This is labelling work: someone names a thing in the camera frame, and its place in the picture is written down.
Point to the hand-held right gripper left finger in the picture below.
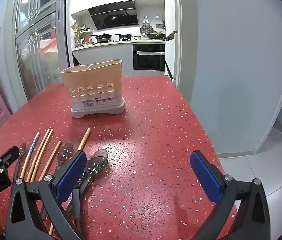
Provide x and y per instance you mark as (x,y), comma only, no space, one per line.
(71,173)

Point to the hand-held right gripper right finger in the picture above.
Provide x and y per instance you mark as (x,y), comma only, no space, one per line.
(204,177)

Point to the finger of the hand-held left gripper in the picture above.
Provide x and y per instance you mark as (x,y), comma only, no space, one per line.
(5,158)

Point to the blue patterned chopstick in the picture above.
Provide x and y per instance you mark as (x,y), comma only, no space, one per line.
(32,147)

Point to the yellow floral chopstick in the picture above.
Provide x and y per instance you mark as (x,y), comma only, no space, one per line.
(84,140)

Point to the beige utensil holder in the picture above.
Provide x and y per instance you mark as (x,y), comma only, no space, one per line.
(93,87)

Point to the glass sliding door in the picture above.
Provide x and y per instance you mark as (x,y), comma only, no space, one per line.
(38,42)

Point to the black built-in oven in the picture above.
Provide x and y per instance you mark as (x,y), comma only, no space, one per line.
(148,57)

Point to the seasoning bottles on counter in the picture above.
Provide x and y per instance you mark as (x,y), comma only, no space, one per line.
(82,36)

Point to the black wok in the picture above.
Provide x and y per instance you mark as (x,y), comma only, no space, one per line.
(103,37)

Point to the black frying pan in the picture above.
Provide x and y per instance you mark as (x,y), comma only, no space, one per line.
(124,36)

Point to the wok with food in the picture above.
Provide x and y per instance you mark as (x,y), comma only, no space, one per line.
(156,35)

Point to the round metal strainer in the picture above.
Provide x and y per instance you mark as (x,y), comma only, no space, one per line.
(146,29)

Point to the black range hood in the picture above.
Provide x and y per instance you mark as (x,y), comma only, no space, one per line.
(113,16)

